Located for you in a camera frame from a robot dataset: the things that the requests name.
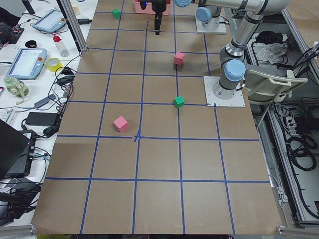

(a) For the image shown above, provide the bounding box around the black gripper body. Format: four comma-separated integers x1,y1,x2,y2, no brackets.
152,0,166,14

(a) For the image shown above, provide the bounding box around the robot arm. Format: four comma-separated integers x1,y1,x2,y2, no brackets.
174,0,289,100
195,5,222,23

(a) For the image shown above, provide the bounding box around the pink cube near arm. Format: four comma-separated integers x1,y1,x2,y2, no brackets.
113,116,129,132

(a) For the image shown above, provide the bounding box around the pink plastic bin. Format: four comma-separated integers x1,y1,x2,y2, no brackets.
133,0,172,15

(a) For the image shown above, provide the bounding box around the green cube far right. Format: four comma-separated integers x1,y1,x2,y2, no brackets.
112,9,121,19

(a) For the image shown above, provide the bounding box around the green cube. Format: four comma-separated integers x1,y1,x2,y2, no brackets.
173,96,185,108
112,9,121,19

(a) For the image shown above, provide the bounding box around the pink cube centre front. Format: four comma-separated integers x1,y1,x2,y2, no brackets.
173,52,185,66

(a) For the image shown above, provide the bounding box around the green cube front left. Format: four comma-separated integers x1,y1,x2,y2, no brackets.
173,96,185,108

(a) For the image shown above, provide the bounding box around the red capped squeeze bottle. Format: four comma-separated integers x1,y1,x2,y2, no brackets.
53,34,69,57

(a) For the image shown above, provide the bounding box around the teach pendant far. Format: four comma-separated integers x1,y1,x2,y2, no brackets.
32,9,66,33

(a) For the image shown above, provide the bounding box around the teach pendant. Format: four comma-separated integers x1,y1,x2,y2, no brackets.
6,48,47,80
32,9,66,33

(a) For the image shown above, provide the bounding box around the yellow tape roll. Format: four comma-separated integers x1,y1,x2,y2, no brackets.
45,58,63,72

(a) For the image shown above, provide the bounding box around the beige chair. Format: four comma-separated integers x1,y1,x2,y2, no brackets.
243,65,309,129

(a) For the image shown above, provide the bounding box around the black round container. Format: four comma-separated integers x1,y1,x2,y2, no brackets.
25,40,37,48

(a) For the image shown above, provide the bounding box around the teach pendant near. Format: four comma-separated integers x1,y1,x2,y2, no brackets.
6,48,47,80

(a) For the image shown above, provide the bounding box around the green water bottle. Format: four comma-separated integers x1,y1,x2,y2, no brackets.
3,77,29,105

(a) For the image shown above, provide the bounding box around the black laptop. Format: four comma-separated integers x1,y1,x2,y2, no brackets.
0,120,36,179

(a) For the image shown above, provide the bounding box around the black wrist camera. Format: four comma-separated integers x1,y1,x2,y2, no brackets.
140,0,148,10

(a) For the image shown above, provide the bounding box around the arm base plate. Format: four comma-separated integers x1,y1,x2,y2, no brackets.
203,76,245,107
195,15,227,35

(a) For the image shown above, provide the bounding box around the aluminium frame post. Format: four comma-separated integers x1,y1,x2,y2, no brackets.
57,0,87,53

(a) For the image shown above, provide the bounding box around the black cable bundle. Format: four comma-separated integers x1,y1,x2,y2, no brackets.
21,53,82,139

